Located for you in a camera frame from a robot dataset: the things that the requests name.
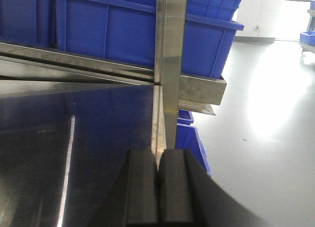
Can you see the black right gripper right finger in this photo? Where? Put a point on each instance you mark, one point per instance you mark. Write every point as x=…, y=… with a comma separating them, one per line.
x=190, y=198

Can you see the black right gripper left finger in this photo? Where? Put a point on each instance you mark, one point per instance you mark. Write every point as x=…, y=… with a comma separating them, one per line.
x=132, y=201

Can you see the blue bin lower level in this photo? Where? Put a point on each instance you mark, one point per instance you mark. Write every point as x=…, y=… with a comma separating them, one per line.
x=187, y=137

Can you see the stainless steel shelf rack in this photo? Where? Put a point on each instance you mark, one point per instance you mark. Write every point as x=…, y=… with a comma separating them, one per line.
x=68, y=120

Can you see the large blue bin on shelf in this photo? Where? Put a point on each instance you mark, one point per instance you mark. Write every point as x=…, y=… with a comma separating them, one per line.
x=125, y=31

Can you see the blue bin upper stacked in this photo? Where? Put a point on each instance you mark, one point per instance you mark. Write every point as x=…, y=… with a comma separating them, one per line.
x=215, y=9

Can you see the distant blue bin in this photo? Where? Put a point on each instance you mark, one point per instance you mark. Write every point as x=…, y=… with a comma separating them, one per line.
x=308, y=37

